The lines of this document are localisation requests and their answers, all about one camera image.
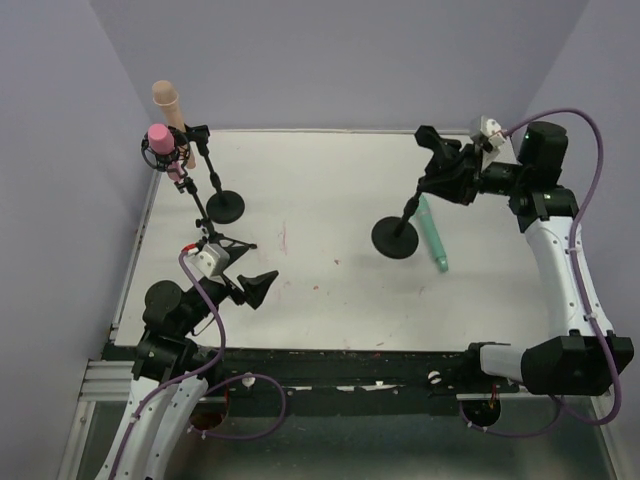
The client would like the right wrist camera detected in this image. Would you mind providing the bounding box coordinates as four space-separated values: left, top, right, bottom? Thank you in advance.
470 115 506 170

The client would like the black front mounting rail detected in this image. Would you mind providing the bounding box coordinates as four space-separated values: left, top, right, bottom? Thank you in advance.
202 348 520 418

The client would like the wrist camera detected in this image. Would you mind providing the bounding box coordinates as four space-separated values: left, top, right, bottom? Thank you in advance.
470 115 506 170
186 243 230 279

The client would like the teal microphone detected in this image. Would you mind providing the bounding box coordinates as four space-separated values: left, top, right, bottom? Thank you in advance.
415 195 449 273

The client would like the peach microphone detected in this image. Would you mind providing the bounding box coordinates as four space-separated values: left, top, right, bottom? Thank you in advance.
152 80 196 170

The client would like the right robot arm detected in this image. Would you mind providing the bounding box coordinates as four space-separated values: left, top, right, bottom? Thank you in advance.
415 119 634 396

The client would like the black round-base clip stand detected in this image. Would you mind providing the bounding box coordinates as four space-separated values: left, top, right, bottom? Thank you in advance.
185 125 245 225

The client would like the pink microphone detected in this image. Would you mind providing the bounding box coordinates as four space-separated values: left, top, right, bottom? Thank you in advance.
146 123 184 183

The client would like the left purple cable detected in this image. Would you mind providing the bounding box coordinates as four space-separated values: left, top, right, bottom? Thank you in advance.
107 249 287 480

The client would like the aluminium extrusion frame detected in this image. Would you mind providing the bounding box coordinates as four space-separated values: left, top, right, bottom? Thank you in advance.
57 172 161 479

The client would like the black tripod shock-mount stand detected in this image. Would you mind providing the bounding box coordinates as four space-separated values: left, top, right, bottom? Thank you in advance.
140 124 258 250

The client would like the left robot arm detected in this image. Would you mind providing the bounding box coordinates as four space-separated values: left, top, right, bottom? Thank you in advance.
97 240 279 479

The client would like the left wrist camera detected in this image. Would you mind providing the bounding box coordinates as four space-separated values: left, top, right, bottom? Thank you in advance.
186 243 230 279

